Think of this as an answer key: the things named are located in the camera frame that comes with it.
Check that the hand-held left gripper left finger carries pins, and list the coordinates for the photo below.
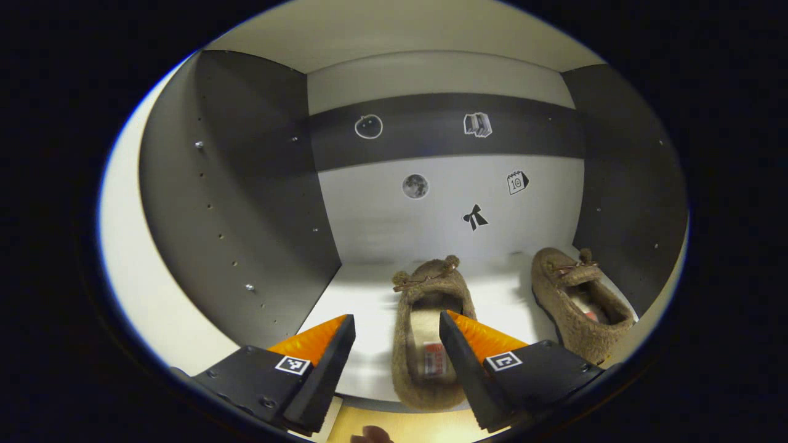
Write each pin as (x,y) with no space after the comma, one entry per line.
(326,375)

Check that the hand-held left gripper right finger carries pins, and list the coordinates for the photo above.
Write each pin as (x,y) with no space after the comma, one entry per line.
(465,369)

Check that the brown fuzzy shoe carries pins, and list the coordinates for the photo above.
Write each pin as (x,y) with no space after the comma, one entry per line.
(566,320)
(431,288)

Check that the white shoe cabinet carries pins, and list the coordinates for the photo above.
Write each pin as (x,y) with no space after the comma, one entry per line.
(431,215)

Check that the white cabinet door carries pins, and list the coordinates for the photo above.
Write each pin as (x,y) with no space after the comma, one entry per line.
(667,294)
(141,295)

